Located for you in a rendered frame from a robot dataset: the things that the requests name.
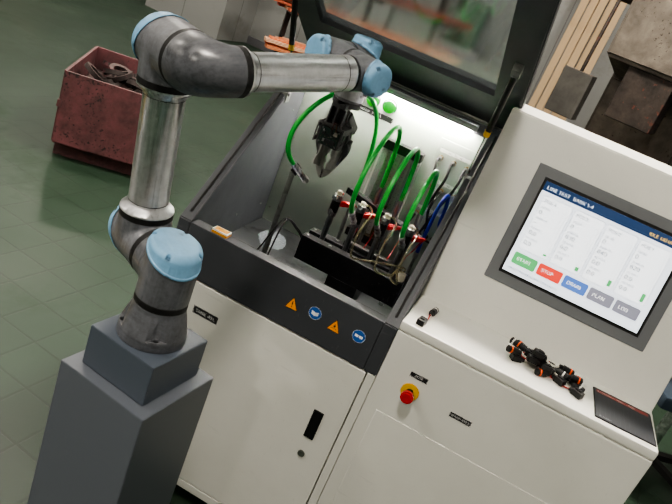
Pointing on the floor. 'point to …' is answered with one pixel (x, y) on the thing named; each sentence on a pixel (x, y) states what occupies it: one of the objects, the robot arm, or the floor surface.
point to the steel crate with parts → (99, 110)
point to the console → (546, 418)
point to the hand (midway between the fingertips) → (322, 172)
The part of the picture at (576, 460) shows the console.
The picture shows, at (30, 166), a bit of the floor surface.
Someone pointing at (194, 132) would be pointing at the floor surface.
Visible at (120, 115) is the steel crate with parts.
